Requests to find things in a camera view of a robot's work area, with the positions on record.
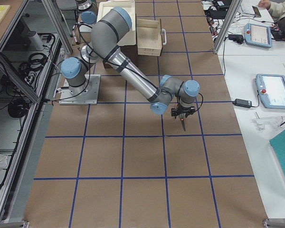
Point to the aluminium frame post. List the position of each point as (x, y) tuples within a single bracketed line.
[(226, 24)]

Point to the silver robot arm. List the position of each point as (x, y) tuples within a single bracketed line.
[(105, 35), (88, 11)]

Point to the black power adapter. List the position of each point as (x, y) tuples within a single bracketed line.
[(242, 103)]

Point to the clear acrylic part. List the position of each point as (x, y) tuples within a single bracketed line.
[(275, 122)]

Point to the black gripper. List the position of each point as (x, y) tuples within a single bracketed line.
[(182, 124)]

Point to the blue teach pendant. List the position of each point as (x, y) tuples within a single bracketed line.
[(271, 89), (257, 35)]

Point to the black power brick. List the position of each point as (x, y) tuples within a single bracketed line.
[(236, 38)]

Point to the white plastic tray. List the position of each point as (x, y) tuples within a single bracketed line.
[(119, 16)]

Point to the seated person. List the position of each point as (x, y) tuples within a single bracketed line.
[(277, 11)]

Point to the wooden drawer with white handle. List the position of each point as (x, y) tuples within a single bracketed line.
[(151, 37)]

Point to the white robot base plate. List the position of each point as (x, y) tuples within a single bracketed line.
[(86, 94)]

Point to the orange grey scissors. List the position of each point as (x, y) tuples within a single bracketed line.
[(183, 123)]

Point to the blue teach pendant far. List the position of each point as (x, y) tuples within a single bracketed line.
[(257, 35)]

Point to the blue teach pendant near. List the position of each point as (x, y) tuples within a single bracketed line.
[(271, 89)]

